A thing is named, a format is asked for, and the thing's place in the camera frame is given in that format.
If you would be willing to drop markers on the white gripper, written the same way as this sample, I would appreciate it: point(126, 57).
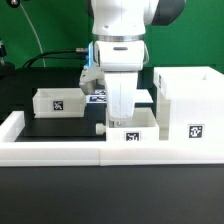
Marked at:
point(116, 65)

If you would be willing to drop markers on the white front drawer tray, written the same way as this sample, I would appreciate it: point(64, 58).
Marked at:
point(142, 127)

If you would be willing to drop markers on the white drawer tray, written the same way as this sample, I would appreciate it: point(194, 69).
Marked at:
point(142, 127)
point(59, 103)

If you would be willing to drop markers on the white drawer cabinet box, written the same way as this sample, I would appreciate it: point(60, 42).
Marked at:
point(190, 104)

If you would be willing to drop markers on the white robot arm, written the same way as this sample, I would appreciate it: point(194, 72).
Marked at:
point(126, 20)

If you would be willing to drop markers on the white rear drawer tray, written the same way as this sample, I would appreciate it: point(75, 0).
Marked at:
point(59, 103)

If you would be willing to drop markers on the white marker tag sheet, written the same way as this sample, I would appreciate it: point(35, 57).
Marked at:
point(99, 96)

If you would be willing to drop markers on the white foam border frame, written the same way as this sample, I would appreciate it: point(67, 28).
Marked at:
point(15, 153)

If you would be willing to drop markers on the black camera stand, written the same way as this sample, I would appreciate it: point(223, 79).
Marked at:
point(6, 68)

